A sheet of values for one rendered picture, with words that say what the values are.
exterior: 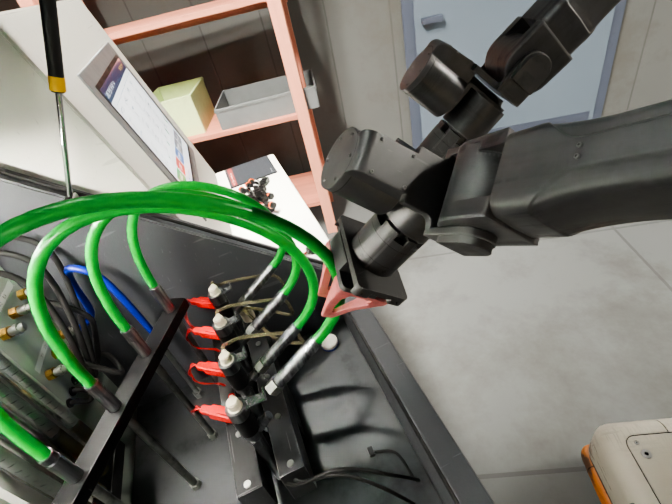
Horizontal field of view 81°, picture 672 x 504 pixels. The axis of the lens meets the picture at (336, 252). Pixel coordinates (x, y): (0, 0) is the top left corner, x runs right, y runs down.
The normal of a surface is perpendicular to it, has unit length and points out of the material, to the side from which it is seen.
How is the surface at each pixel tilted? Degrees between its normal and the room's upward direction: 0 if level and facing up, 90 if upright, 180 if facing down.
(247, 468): 0
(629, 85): 90
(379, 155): 60
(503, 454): 0
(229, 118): 90
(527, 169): 46
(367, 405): 0
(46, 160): 90
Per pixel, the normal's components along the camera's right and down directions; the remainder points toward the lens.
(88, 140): 0.34, 0.53
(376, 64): 0.00, 0.62
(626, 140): -0.84, -0.34
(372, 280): 0.54, -0.62
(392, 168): 0.38, -0.02
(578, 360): -0.20, -0.76
